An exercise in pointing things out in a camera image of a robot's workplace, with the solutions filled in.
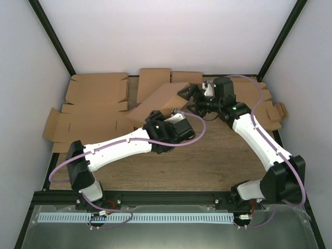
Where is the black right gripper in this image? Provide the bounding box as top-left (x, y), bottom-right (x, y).
top-left (177, 85), bottom-right (222, 119)

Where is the large cardboard box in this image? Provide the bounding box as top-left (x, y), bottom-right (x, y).
top-left (127, 82), bottom-right (190, 128)

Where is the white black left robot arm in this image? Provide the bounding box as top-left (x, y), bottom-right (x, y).
top-left (66, 110), bottom-right (196, 210)

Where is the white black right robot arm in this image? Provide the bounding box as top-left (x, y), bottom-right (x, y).
top-left (177, 77), bottom-right (307, 209)

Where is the small folded cardboard box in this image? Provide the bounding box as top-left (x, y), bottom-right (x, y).
top-left (171, 71), bottom-right (203, 84)

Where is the tall folded cardboard box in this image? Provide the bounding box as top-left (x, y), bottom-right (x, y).
top-left (137, 68), bottom-right (171, 104)

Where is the flat cardboard blank front left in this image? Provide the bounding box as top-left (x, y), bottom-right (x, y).
top-left (43, 101), bottom-right (134, 153)

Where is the flat cardboard blank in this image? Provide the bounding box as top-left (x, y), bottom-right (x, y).
top-left (43, 101), bottom-right (134, 153)
top-left (65, 73), bottom-right (129, 105)

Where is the flat cardboard blank back left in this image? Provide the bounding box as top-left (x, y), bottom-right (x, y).
top-left (65, 73), bottom-right (129, 105)

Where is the stack of small cardboard blanks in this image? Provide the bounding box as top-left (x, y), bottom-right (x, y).
top-left (231, 77), bottom-right (287, 131)

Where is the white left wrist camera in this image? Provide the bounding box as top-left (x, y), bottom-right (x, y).
top-left (165, 109), bottom-right (186, 124)

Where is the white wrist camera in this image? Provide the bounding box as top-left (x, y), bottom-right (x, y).
top-left (165, 109), bottom-right (186, 124)
top-left (202, 80), bottom-right (214, 97)

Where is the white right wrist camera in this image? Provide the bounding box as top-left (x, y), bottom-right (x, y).
top-left (202, 80), bottom-right (214, 97)

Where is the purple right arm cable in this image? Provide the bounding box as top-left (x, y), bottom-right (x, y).
top-left (228, 75), bottom-right (307, 230)

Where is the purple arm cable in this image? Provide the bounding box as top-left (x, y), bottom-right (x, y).
top-left (228, 75), bottom-right (307, 230)
top-left (48, 110), bottom-right (208, 230)

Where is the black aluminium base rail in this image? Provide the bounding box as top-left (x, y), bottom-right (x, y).
top-left (33, 190), bottom-right (307, 211)

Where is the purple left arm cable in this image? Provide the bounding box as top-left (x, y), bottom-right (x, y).
top-left (48, 110), bottom-right (208, 230)

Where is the black left corner frame post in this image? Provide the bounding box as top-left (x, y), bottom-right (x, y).
top-left (28, 0), bottom-right (76, 76)

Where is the black corner frame post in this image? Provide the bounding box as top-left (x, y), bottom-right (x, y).
top-left (256, 0), bottom-right (308, 82)
top-left (28, 0), bottom-right (76, 76)

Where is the black right corner frame post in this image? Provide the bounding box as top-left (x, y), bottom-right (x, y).
top-left (256, 0), bottom-right (308, 82)

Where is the light blue slotted cable duct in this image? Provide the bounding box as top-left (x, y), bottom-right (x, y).
top-left (37, 212), bottom-right (234, 224)

